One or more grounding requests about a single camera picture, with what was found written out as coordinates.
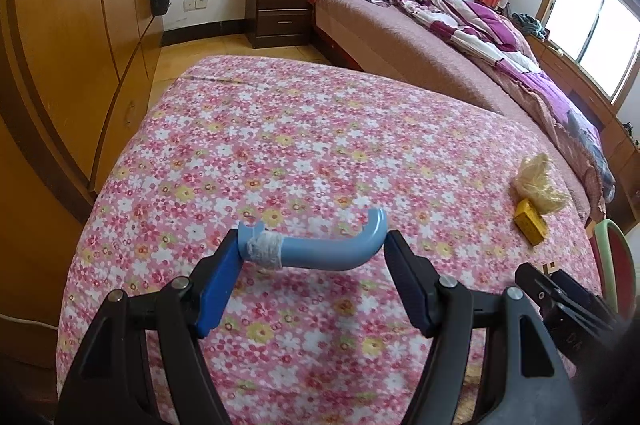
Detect blue plaid shirt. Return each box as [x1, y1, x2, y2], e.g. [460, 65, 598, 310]
[567, 108, 616, 204]

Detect wall socket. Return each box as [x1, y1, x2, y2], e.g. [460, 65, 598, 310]
[183, 0, 208, 12]

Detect red bin with green rim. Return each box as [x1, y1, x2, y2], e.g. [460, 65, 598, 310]
[590, 219, 637, 319]

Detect window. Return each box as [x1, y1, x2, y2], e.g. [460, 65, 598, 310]
[538, 0, 639, 111]

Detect wooden wardrobe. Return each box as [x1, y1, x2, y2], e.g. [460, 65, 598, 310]
[1, 0, 163, 383]

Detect pink floral tablecloth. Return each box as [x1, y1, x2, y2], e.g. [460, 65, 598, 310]
[56, 56, 600, 424]

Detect crumpled cream tissue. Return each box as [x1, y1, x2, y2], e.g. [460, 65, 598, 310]
[513, 153, 570, 215]

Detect dark wooden nightstand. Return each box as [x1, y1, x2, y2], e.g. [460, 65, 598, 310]
[245, 0, 314, 49]

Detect small yellow box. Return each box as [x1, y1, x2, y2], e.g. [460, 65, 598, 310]
[513, 198, 548, 246]

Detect large bed pink sheet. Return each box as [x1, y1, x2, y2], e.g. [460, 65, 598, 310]
[314, 0, 585, 186]

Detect light wooden window cabinet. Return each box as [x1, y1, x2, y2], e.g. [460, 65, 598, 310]
[525, 36, 639, 232]

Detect purple white quilt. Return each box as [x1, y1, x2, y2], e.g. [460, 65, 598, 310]
[393, 0, 606, 221]

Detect blue plastic hook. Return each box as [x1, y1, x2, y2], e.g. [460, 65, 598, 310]
[238, 208, 388, 271]

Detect blue clothes on cabinet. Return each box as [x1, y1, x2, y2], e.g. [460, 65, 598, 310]
[511, 13, 549, 41]

